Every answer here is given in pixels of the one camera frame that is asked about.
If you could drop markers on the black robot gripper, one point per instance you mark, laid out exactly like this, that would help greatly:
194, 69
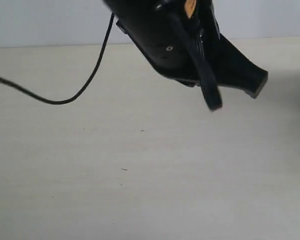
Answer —
169, 34

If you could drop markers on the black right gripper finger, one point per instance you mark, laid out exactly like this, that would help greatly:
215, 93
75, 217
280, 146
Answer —
232, 69

